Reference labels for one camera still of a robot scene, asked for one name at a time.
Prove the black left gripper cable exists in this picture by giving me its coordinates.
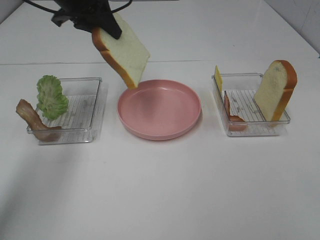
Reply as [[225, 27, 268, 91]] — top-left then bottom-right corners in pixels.
[[23, 0, 133, 14]]

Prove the left clear plastic tray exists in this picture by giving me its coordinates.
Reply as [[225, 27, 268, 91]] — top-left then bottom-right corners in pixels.
[[26, 77, 108, 145]]

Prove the clear plastic tray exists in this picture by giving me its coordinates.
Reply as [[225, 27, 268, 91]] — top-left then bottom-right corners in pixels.
[[211, 73, 291, 137], [26, 77, 108, 145]]

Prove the pink round plate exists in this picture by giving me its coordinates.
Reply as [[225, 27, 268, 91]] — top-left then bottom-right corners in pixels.
[[117, 79, 202, 141]]

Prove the bread slice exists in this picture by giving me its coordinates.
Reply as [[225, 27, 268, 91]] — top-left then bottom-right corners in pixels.
[[253, 60, 298, 122], [91, 13, 150, 89]]

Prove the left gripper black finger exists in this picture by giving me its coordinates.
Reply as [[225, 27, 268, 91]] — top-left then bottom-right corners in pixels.
[[99, 8, 122, 40]]

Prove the right clear plastic tray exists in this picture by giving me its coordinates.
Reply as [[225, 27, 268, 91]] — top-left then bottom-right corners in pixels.
[[211, 73, 291, 137]]

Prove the yellow cheese slice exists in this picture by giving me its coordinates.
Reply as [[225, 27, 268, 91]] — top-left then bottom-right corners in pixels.
[[214, 65, 223, 94]]

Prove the bacon strip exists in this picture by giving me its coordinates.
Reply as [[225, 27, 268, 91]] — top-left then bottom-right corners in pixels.
[[16, 99, 62, 142], [224, 91, 248, 132]]

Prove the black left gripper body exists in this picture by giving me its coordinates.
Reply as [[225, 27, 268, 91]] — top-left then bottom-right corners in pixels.
[[51, 0, 110, 33]]

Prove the green lettuce leaf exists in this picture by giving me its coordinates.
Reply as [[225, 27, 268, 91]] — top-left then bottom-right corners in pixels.
[[36, 75, 69, 120]]

